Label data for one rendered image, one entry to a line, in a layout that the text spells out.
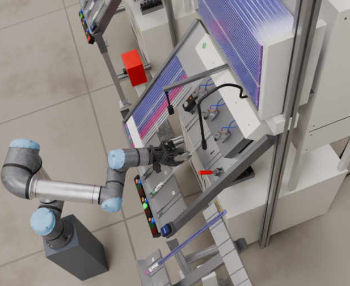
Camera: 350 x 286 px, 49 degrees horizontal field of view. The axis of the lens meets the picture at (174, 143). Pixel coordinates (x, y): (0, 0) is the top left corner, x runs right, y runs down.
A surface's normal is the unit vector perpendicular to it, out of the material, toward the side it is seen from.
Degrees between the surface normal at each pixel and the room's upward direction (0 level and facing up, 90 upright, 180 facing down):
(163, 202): 47
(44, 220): 8
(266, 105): 90
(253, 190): 0
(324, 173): 0
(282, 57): 90
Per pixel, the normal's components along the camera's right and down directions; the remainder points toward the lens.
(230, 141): -0.77, -0.10
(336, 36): 0.33, 0.77
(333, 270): -0.14, -0.52
